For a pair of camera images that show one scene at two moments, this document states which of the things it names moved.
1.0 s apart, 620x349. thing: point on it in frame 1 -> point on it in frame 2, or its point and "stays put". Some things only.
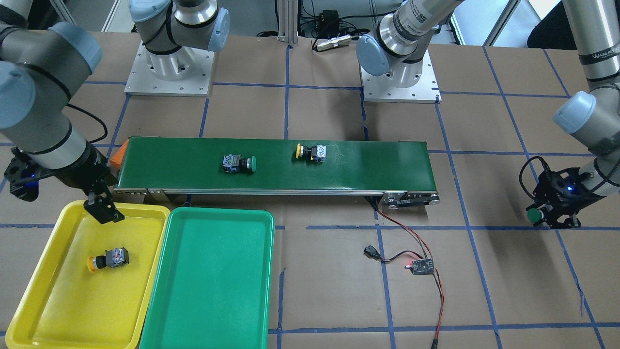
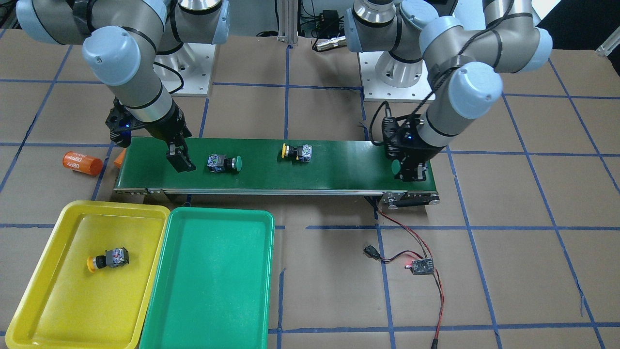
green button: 534,215 -> 395,166
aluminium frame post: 288,22 stays put
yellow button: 317,154 -> 302,153
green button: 233,163 -> 217,163
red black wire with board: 421,265 stays put
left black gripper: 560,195 -> 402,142
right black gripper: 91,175 -> 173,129
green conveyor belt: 399,170 stays put
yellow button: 113,258 stays put
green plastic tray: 213,286 stays put
